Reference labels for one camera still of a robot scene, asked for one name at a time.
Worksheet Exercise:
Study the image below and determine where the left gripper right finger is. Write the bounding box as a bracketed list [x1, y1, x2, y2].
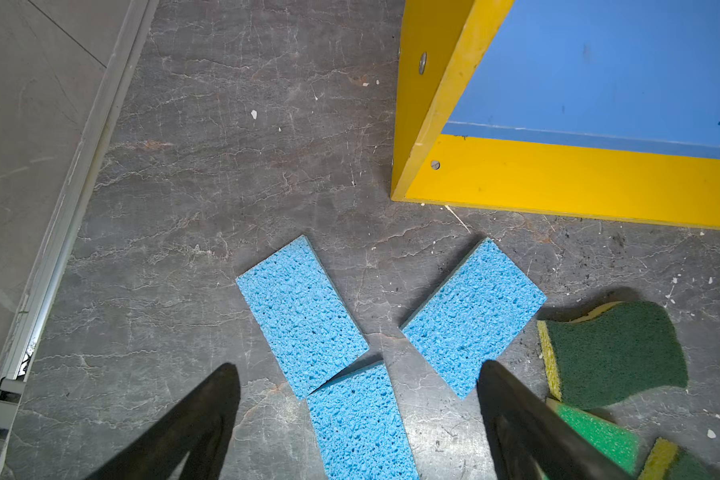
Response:
[476, 360, 630, 479]

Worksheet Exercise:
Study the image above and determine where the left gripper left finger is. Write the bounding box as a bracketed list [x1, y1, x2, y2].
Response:
[88, 363, 241, 479]

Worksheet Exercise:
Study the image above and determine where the bright green sponge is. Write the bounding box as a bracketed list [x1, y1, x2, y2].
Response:
[546, 398, 640, 476]

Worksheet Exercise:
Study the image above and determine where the dark green scourer sponge upper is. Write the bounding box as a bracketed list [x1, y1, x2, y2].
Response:
[537, 301, 689, 410]

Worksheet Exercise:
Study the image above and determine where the dark green scourer sponge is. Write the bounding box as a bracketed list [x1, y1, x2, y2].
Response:
[638, 438, 714, 480]
[537, 301, 689, 410]

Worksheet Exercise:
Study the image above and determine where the dark green scourer sponge lower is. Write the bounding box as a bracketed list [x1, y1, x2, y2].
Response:
[638, 438, 714, 480]

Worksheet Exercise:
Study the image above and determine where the blue sponge middle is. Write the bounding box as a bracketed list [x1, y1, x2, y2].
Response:
[402, 238, 547, 399]

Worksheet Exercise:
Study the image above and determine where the blue sponge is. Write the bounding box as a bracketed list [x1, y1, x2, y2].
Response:
[402, 238, 547, 399]
[236, 235, 369, 399]
[307, 362, 419, 479]

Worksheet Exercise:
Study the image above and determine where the blue sponge lower left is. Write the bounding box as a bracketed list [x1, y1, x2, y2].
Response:
[307, 362, 419, 479]

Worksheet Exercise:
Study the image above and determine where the blue sponge far left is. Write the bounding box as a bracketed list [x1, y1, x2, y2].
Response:
[236, 235, 369, 399]

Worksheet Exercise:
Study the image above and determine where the yellow shelf unit frame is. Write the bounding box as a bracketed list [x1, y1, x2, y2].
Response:
[390, 1, 720, 229]

